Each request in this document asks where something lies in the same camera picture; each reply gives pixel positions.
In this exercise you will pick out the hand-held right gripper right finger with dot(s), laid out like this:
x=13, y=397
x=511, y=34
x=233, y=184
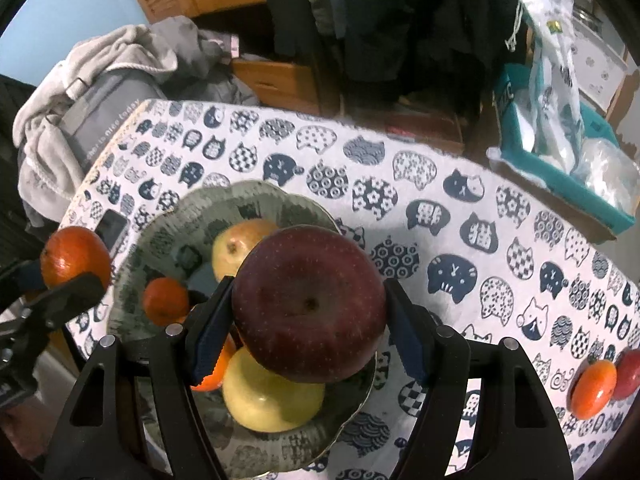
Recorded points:
x=407, y=345

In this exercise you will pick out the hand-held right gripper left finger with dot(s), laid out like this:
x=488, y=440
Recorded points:
x=212, y=340

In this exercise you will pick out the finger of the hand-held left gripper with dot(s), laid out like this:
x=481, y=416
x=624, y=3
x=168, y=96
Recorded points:
x=65, y=297
x=27, y=277

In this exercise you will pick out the large orange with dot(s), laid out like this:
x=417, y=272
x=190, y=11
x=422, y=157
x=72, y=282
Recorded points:
x=222, y=372

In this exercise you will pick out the small mandarin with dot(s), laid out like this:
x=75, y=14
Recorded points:
x=165, y=300
x=75, y=255
x=592, y=390

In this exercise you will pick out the red apple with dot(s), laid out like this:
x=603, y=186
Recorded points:
x=310, y=310
x=629, y=375

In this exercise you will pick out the scalloped glass plate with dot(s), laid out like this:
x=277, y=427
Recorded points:
x=200, y=210

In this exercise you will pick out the black smartphone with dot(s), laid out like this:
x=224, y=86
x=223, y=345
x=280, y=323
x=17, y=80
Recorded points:
x=112, y=232

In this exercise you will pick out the cat print tablecloth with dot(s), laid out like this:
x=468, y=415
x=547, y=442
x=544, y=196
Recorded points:
x=450, y=220

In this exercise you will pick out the grey fabric bag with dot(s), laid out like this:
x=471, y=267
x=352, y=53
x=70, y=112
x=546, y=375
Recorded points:
x=105, y=110

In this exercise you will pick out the teal box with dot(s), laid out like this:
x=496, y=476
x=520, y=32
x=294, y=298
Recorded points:
x=515, y=145

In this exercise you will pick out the grey clothing pile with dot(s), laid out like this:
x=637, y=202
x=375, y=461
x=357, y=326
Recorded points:
x=100, y=55

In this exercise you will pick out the wooden drawer unit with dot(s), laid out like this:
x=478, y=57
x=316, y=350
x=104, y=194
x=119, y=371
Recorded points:
x=275, y=85

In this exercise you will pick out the clear plastic bag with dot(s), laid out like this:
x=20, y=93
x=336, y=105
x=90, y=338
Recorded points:
x=605, y=170

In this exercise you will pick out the white blue plastic bag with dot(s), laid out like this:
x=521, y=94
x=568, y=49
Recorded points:
x=550, y=60

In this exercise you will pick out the dark hanging clothes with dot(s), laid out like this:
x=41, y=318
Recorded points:
x=400, y=20

